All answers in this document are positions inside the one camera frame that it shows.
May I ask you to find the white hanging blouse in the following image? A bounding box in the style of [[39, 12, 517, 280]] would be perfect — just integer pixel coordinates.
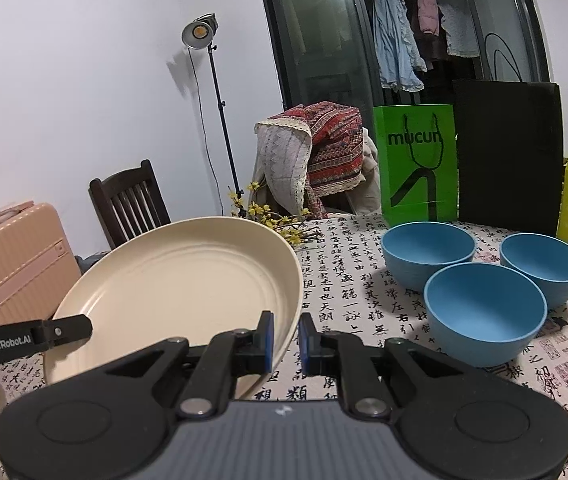
[[436, 0, 480, 58]]

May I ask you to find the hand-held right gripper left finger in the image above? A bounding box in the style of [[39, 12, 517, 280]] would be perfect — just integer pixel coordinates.
[[105, 311, 276, 420]]

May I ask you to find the yellow flower branch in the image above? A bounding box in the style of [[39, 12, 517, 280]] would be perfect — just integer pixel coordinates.
[[228, 180, 322, 247]]

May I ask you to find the beige coat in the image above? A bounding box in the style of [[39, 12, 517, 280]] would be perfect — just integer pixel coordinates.
[[254, 130, 382, 218]]

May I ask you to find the dark framed glass door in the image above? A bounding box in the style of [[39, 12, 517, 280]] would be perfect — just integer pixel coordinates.
[[256, 0, 552, 216]]

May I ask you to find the calligraphy print tablecloth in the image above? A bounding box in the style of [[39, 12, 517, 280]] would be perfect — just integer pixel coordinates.
[[0, 212, 568, 480]]

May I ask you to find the green paper bag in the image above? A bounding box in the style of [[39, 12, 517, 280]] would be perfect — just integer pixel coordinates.
[[373, 104, 459, 228]]

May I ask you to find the black paper bag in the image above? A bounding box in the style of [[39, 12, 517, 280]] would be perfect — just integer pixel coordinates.
[[451, 32, 563, 237]]

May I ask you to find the blue bowl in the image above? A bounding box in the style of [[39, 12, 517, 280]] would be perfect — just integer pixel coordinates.
[[424, 262, 548, 367], [500, 232, 568, 311], [383, 222, 476, 291]]

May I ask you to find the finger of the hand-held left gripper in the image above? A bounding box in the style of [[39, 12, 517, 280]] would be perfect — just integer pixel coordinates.
[[45, 314, 93, 348]]

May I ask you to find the pink hanging jacket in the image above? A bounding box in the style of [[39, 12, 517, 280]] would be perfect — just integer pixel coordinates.
[[416, 0, 440, 38]]

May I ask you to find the black light power cable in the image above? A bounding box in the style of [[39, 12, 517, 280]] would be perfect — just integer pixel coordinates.
[[186, 50, 217, 213]]

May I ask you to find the light blue hanging shirt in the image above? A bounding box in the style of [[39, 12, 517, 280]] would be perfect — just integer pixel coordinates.
[[371, 0, 427, 93]]

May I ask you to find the dark wooden chair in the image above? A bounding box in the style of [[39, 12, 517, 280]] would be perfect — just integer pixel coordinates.
[[89, 159, 172, 251]]

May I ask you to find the large cream plate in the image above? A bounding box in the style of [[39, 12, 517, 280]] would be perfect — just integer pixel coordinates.
[[43, 216, 305, 401]]

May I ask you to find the studio light on stand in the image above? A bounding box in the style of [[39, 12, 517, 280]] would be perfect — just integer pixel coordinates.
[[180, 16, 245, 218]]

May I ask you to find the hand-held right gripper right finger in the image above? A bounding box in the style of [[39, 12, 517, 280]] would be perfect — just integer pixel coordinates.
[[298, 312, 468, 420]]

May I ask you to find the red patterned blanket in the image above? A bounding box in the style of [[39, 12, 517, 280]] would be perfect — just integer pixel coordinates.
[[254, 102, 365, 218]]

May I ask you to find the pink ribbed suitcase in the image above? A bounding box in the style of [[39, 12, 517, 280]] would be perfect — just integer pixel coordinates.
[[0, 201, 82, 331]]

